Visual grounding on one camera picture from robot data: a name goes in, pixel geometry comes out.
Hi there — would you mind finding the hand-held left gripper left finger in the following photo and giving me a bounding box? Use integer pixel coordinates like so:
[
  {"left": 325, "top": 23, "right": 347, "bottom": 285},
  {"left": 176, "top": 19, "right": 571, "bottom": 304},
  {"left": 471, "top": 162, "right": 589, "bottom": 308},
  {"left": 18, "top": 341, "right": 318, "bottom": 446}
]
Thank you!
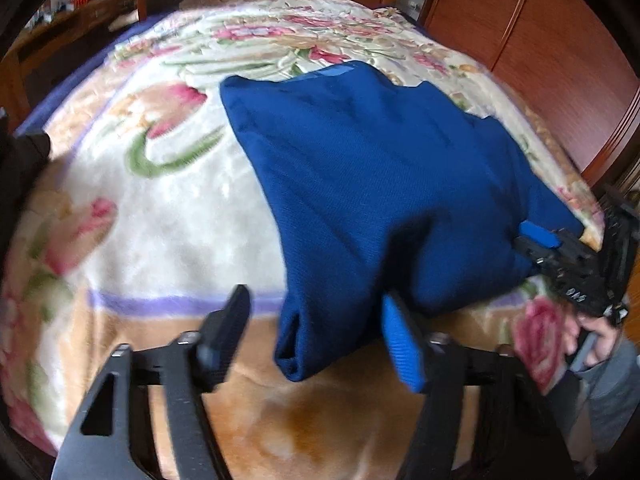
[{"left": 52, "top": 284, "right": 251, "bottom": 480}]

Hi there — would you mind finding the blue suit jacket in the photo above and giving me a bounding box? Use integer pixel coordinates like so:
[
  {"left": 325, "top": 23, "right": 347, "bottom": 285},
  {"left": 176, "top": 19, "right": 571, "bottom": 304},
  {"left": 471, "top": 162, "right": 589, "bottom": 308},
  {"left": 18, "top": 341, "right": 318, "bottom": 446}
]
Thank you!
[{"left": 219, "top": 60, "right": 587, "bottom": 384}]

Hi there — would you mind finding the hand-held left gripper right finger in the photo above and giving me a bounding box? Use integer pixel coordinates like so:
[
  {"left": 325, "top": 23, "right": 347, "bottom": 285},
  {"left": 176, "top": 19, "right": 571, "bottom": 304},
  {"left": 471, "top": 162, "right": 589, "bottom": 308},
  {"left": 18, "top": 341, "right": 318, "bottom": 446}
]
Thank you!
[{"left": 381, "top": 290, "right": 598, "bottom": 480}]

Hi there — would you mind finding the wooden desk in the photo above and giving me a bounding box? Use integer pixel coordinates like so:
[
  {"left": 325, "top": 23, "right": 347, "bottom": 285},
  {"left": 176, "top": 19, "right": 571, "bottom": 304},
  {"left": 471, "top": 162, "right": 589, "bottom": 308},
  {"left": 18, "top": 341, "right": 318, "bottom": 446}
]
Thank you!
[{"left": 0, "top": 0, "right": 139, "bottom": 123}]

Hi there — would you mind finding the dark cloth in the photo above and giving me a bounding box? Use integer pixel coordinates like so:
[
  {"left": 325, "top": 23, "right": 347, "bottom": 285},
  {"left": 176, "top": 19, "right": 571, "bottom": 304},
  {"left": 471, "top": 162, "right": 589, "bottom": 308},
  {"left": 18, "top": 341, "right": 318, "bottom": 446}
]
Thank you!
[{"left": 0, "top": 110, "right": 54, "bottom": 243}]

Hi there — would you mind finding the floral blanket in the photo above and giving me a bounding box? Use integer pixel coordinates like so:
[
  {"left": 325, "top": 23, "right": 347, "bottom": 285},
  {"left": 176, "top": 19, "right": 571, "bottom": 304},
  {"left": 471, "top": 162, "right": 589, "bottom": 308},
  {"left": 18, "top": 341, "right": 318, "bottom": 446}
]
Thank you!
[{"left": 0, "top": 0, "right": 610, "bottom": 480}]

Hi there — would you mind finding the person's right hand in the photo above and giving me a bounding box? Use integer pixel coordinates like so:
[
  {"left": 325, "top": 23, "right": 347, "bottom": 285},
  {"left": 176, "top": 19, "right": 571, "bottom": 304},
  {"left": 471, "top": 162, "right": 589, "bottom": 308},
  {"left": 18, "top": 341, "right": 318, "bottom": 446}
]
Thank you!
[{"left": 562, "top": 309, "right": 624, "bottom": 369}]

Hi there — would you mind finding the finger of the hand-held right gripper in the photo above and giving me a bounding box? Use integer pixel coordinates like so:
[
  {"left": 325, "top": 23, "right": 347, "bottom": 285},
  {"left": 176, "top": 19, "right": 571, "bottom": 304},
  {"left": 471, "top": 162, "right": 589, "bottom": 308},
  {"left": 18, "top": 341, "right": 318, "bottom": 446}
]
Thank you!
[
  {"left": 518, "top": 220, "right": 562, "bottom": 251},
  {"left": 513, "top": 236, "right": 557, "bottom": 279}
]

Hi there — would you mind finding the wooden louvered wardrobe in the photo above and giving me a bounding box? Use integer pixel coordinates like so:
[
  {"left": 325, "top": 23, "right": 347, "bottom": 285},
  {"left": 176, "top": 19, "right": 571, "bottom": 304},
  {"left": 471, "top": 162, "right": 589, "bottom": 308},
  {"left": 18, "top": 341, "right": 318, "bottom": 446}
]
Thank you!
[{"left": 417, "top": 0, "right": 640, "bottom": 188}]

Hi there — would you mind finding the dark blue bed sheet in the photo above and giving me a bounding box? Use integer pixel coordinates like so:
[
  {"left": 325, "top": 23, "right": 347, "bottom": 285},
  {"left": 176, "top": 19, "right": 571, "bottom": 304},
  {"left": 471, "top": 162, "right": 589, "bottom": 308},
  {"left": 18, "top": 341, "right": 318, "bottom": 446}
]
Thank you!
[{"left": 15, "top": 2, "right": 176, "bottom": 136}]

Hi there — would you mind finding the person's right forearm grey sleeve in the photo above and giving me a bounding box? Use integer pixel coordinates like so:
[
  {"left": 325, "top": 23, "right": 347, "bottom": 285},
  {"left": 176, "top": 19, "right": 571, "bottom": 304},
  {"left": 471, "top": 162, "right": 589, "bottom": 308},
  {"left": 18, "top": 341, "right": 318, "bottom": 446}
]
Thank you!
[{"left": 575, "top": 332, "right": 640, "bottom": 463}]

